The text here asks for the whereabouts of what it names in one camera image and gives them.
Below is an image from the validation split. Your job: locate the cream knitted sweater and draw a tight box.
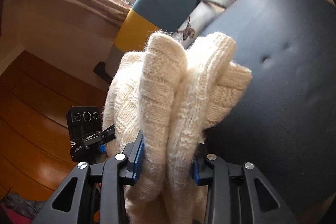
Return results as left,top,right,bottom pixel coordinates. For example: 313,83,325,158
102,32,252,223

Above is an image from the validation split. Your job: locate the deer print cushion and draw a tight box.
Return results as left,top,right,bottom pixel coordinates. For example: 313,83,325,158
173,1,225,49

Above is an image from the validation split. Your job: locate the multicolour sofa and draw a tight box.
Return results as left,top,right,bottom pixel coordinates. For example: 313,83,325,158
106,0,236,77

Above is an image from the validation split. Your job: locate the black leather ottoman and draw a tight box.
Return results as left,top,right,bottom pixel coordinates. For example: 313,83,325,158
204,0,335,215

